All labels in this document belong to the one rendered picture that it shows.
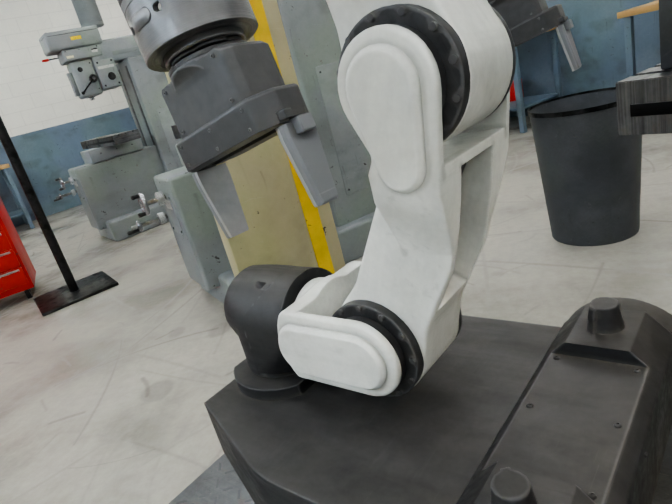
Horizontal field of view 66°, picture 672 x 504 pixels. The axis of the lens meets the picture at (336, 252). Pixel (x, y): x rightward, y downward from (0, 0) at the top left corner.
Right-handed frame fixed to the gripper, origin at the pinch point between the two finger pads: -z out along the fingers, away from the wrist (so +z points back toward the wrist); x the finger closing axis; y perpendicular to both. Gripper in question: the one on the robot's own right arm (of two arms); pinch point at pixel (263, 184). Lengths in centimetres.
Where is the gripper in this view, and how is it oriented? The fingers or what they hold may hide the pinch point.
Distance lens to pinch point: 41.1
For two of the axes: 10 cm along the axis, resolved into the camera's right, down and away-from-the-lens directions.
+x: 7.2, -1.9, -6.7
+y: 5.8, -3.6, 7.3
